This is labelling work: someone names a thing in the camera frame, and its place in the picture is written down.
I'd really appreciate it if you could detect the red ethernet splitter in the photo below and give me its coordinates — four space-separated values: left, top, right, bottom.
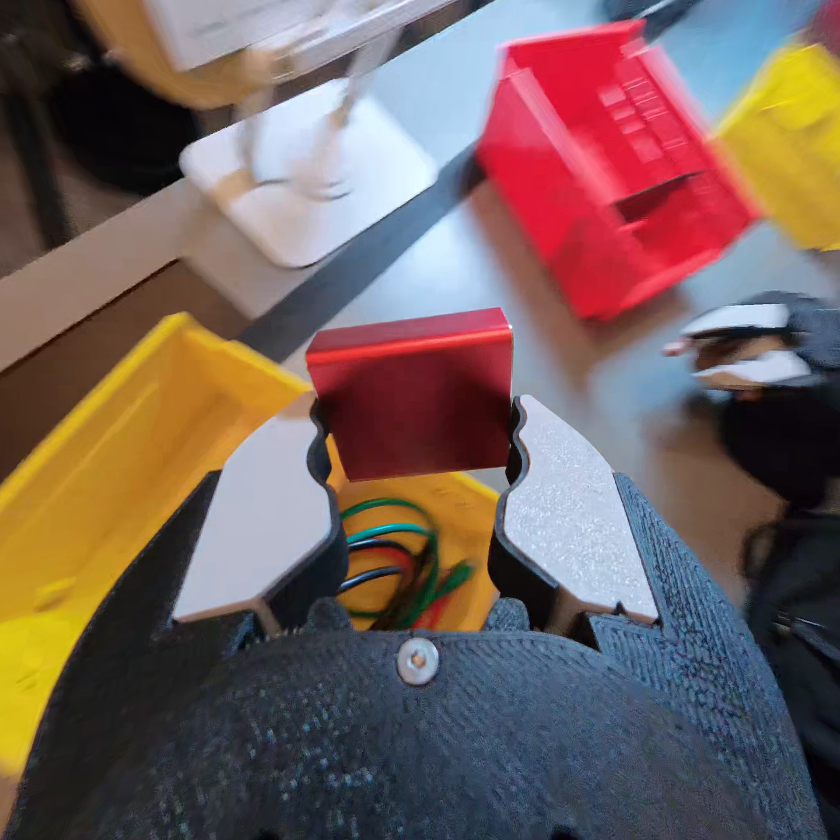
305 308 514 483

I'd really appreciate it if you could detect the red ethernet cable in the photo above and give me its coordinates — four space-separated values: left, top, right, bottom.
387 545 460 631

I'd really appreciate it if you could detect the green ethernet cable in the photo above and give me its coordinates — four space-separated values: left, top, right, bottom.
338 497 475 631

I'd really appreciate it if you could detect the printed instruction sheet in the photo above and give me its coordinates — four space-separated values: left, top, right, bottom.
141 0 368 73

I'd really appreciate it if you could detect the black ethernet cable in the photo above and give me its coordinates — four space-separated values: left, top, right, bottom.
338 537 439 624

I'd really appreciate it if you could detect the black bin divider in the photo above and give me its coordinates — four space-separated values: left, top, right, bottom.
613 171 708 225

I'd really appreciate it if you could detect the yellow plastic bin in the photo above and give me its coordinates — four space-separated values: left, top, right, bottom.
712 39 840 253
0 311 501 782

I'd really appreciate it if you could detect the person's right hand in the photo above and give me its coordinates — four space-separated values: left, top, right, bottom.
663 331 788 403

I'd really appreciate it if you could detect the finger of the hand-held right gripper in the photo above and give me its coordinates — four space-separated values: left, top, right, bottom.
692 350 815 391
679 303 791 339

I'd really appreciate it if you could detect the red plastic bin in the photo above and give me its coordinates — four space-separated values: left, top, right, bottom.
474 20 763 322

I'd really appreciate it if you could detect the person's right forearm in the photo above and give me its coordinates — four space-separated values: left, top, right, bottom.
715 384 840 509

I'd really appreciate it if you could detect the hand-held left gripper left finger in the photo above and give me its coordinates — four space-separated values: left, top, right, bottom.
172 392 350 641

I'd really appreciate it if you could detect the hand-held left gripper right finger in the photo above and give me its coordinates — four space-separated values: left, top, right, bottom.
487 394 660 637

